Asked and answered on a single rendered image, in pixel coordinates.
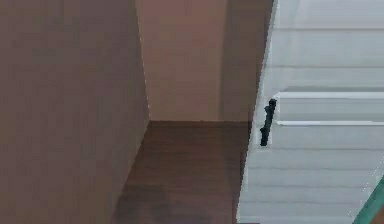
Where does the white room door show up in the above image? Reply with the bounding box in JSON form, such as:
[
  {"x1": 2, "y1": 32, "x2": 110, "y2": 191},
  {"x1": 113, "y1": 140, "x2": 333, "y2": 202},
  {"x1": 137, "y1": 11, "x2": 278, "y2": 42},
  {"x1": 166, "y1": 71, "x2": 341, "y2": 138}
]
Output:
[{"x1": 235, "y1": 0, "x2": 384, "y2": 224}]

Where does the black door handle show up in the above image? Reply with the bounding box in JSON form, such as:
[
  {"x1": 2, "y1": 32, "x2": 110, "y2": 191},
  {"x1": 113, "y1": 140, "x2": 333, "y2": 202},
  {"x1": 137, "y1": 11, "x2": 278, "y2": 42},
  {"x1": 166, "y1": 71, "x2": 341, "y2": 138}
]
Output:
[{"x1": 259, "y1": 98, "x2": 277, "y2": 147}]

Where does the green door frame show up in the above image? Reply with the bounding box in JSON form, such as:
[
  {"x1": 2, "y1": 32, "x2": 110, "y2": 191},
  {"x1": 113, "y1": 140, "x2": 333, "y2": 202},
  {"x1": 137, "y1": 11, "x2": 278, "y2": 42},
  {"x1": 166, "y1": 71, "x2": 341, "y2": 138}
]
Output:
[{"x1": 351, "y1": 176, "x2": 384, "y2": 224}]

